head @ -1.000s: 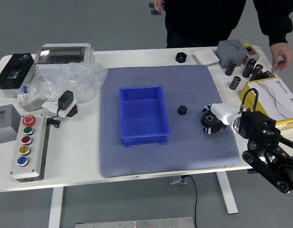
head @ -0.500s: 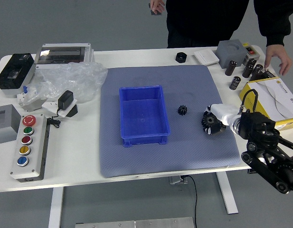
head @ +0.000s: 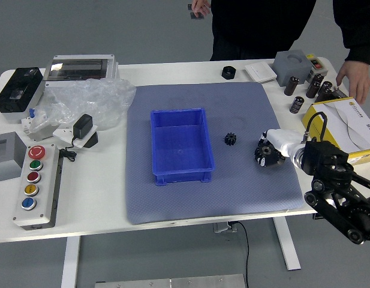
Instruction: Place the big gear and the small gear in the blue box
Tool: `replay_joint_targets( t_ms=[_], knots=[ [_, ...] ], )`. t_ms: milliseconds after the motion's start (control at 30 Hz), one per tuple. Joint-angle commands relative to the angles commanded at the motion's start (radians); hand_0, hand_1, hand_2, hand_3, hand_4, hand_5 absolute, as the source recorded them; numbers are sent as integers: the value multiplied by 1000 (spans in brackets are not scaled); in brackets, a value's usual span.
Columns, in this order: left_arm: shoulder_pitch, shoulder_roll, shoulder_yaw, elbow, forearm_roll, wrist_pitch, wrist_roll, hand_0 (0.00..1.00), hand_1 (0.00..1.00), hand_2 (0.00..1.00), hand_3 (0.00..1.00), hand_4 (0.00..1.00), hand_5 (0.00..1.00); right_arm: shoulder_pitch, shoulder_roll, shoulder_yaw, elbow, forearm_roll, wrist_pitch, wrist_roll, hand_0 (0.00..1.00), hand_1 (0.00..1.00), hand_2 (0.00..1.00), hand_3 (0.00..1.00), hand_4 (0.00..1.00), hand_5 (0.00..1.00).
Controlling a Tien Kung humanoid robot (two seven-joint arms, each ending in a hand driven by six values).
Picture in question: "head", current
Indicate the five-button control station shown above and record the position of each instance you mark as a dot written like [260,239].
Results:
[46,186]

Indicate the grey under-table bracket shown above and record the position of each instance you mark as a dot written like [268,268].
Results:
[225,227]

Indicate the white table leg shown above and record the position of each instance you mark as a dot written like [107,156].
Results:
[70,261]
[288,243]

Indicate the grey block with round hole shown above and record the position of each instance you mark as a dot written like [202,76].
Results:
[288,72]

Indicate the yellow white carton box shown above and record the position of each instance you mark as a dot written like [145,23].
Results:
[352,126]

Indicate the white socket panel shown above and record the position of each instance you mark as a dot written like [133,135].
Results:
[63,133]

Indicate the person's right hand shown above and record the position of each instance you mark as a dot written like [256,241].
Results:
[201,6]

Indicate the black power adapter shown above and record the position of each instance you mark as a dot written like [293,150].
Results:
[82,126]

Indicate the grey red-green push-button switch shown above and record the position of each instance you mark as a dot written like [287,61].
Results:
[318,64]

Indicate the white right table leg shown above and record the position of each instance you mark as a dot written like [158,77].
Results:
[288,243]

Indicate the grey enclosure box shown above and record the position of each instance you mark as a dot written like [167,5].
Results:
[7,168]

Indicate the big black gear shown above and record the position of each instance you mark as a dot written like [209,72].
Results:
[267,151]

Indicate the clear-cover distribution box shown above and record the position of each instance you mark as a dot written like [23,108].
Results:
[76,69]

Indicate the grey-blue textured mat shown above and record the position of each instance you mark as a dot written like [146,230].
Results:
[247,186]

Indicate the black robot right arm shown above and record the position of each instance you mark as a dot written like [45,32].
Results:
[325,159]

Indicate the person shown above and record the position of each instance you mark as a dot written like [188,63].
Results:
[256,24]

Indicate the small dark object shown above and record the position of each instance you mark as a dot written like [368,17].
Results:
[196,16]

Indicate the silver metal plate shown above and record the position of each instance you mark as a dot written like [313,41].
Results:
[169,282]

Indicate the white wall switch plate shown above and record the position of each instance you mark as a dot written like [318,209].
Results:
[261,72]

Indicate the white left table leg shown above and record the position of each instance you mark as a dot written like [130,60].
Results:
[70,261]

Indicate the black hex nut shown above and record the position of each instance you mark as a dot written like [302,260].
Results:
[225,75]

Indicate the person's left hand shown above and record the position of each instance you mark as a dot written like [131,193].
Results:
[357,79]

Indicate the dark cylindrical capacitor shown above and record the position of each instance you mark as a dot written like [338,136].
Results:
[313,87]
[324,91]
[291,87]
[296,105]

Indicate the black device on grey base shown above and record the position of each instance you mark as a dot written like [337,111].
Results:
[18,87]

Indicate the clear plastic bag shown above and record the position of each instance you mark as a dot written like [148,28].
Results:
[91,99]

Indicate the blue plastic box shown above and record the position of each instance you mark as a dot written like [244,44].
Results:
[181,147]

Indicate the white circuit breaker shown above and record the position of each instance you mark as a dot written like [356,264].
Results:
[37,132]

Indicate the small black gear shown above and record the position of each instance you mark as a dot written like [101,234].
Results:
[230,139]

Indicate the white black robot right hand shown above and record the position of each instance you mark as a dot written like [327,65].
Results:
[280,138]

